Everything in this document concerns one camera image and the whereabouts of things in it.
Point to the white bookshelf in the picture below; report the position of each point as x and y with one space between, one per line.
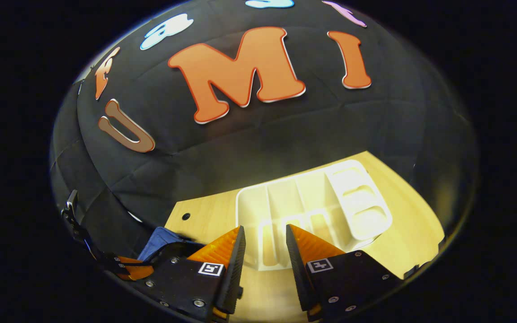
357 202

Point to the black backdrop cloth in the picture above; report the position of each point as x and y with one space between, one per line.
240 143

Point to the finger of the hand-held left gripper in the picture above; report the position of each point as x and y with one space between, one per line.
137 271

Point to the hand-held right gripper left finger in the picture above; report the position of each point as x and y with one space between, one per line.
236 269

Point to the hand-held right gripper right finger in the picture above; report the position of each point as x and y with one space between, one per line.
299 273

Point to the blue schoolbag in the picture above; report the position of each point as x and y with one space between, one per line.
159 240

